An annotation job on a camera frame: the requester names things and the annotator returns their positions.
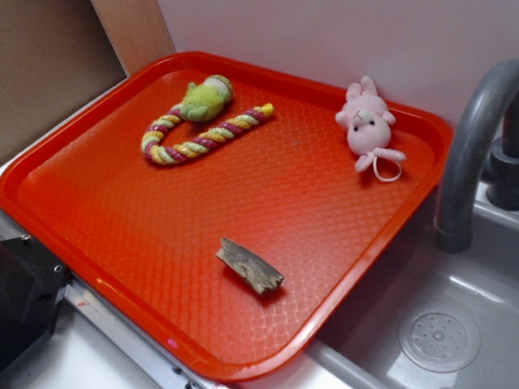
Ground grey wood chip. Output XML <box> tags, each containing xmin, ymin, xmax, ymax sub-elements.
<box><xmin>216</xmin><ymin>237</ymin><xmax>285</xmax><ymax>296</ymax></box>

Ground wooden board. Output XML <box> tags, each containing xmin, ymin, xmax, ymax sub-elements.
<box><xmin>92</xmin><ymin>0</ymin><xmax>176</xmax><ymax>76</ymax></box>

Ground red plastic tray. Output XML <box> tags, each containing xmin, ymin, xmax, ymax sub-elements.
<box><xmin>1</xmin><ymin>52</ymin><xmax>453</xmax><ymax>383</ymax></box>

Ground grey plastic sink basin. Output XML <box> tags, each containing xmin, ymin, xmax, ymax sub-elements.
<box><xmin>307</xmin><ymin>184</ymin><xmax>518</xmax><ymax>388</ymax></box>

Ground dark grey faucet handle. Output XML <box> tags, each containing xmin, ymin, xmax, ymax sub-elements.
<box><xmin>487</xmin><ymin>96</ymin><xmax>518</xmax><ymax>211</ymax></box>

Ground pink plush bunny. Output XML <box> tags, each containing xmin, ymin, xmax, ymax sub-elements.
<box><xmin>335</xmin><ymin>75</ymin><xmax>406</xmax><ymax>183</ymax></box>

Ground brown cardboard panel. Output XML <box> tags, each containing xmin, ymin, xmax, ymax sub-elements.
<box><xmin>1</xmin><ymin>1</ymin><xmax>126</xmax><ymax>162</ymax></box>

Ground round sink drain strainer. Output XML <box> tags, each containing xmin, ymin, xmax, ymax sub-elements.
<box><xmin>398</xmin><ymin>306</ymin><xmax>481</xmax><ymax>374</ymax></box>

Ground aluminium frame rail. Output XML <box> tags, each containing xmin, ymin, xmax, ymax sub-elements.
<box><xmin>1</xmin><ymin>215</ymin><xmax>216</xmax><ymax>388</ymax></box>

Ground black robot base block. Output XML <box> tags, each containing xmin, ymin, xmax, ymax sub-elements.
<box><xmin>1</xmin><ymin>234</ymin><xmax>70</xmax><ymax>376</ymax></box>

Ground grey curved faucet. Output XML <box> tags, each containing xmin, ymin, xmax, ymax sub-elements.
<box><xmin>434</xmin><ymin>58</ymin><xmax>518</xmax><ymax>254</ymax></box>

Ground green plush rope toy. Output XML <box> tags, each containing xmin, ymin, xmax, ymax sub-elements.
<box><xmin>140</xmin><ymin>74</ymin><xmax>276</xmax><ymax>166</ymax></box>

